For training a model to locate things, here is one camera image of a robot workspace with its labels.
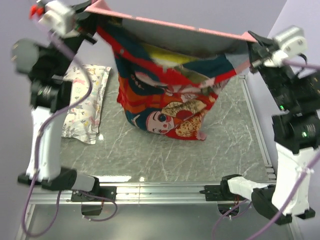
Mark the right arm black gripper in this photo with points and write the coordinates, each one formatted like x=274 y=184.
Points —
x=264 y=47

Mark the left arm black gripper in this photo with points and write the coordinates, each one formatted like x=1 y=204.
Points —
x=82 y=18

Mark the cream yellow-edged pillow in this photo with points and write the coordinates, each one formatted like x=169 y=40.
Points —
x=167 y=58

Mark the red cartoon pillowcase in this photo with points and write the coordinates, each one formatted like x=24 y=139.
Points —
x=169 y=101

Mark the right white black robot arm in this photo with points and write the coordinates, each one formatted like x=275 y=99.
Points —
x=296 y=129

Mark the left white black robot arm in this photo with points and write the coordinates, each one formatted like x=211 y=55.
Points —
x=50 y=94

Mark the floral patterned small pillow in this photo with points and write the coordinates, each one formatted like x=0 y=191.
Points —
x=82 y=122

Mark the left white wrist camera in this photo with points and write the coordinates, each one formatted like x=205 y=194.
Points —
x=55 y=16

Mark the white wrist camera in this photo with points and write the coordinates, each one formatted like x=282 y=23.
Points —
x=55 y=16
x=289 y=43

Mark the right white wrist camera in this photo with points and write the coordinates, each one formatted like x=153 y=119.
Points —
x=289 y=43

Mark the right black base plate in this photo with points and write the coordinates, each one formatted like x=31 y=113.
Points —
x=217 y=193

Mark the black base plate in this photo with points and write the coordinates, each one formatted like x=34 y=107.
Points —
x=217 y=193
x=102 y=194

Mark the aluminium rail frame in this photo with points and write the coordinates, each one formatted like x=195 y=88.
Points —
x=159 y=183

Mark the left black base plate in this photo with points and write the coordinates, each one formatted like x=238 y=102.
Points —
x=102 y=194

